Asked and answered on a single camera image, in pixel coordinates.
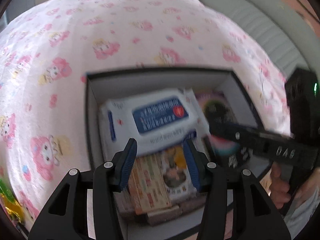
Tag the black Daphne shoe box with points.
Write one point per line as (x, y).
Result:
(127, 82)

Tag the black screen protector box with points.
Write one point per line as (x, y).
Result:
(216, 107)

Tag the person right hand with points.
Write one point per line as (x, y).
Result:
(279, 189)

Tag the beige printed card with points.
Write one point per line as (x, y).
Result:
(146, 186)

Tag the pink cartoon bedspread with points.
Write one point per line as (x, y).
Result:
(47, 51)

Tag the grey padded headboard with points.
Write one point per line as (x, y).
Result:
(286, 38)

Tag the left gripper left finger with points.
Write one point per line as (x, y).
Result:
(64, 215)

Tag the white wet wipes pack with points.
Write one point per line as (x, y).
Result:
(156, 120)

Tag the yellow snack packet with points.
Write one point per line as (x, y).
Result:
(14, 210)

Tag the green snack packet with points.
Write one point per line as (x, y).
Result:
(6, 191)

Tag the cartoon diamond painting kit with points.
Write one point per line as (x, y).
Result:
(127, 211)

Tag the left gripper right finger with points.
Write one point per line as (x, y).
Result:
(254, 214)

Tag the anime sticker bag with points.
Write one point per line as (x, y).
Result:
(175, 174)

